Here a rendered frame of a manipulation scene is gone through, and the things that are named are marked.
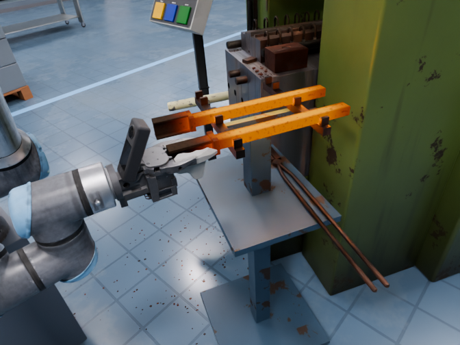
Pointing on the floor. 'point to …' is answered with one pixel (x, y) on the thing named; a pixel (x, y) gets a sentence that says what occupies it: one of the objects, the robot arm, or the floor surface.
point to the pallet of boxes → (11, 72)
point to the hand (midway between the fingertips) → (206, 144)
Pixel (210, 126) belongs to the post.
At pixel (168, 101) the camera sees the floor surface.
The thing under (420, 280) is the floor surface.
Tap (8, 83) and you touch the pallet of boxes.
